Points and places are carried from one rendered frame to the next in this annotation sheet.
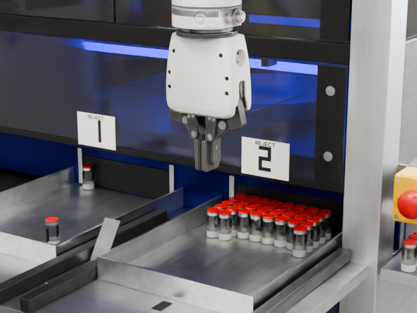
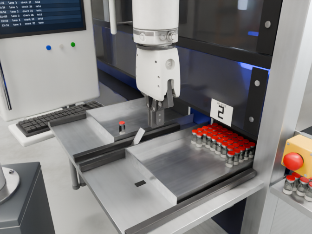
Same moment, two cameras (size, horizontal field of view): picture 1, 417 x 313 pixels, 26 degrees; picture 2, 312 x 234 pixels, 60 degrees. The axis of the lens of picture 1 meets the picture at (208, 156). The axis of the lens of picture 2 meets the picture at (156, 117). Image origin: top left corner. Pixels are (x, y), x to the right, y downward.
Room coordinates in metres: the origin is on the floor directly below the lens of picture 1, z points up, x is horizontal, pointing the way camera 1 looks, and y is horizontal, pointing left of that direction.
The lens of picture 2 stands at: (0.61, -0.22, 1.35)
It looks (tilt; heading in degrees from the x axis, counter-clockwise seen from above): 25 degrees down; 24
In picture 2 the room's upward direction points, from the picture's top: straight up
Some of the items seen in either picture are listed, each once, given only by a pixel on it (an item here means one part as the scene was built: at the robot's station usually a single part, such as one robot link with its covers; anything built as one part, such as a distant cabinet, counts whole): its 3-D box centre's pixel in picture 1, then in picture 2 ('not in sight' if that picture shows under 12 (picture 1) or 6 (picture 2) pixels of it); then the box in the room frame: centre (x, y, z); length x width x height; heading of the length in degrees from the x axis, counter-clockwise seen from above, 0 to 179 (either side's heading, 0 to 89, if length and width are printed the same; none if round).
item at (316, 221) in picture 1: (269, 223); (221, 143); (1.38, -0.10, 0.91); 0.18 x 0.02 x 0.05; 58
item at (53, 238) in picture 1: (52, 233); (122, 128); (1.34, 0.25, 0.90); 0.02 x 0.02 x 0.04
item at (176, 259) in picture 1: (234, 249); (195, 155); (1.29, -0.04, 0.90); 0.34 x 0.26 x 0.04; 148
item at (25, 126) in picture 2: not in sight; (65, 115); (1.49, 0.64, 0.82); 0.40 x 0.14 x 0.02; 156
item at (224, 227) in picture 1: (224, 225); (199, 139); (1.38, -0.03, 0.91); 0.02 x 0.02 x 0.05
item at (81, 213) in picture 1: (65, 210); (139, 116); (1.47, 0.25, 0.90); 0.34 x 0.26 x 0.04; 148
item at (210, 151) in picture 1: (218, 145); (160, 113); (1.08, -0.01, 1.12); 0.03 x 0.03 x 0.07; 57
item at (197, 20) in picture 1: (208, 17); (156, 35); (1.09, 0.00, 1.27); 0.09 x 0.08 x 0.03; 57
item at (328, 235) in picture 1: (282, 215); (231, 139); (1.42, -0.12, 0.91); 0.18 x 0.02 x 0.05; 57
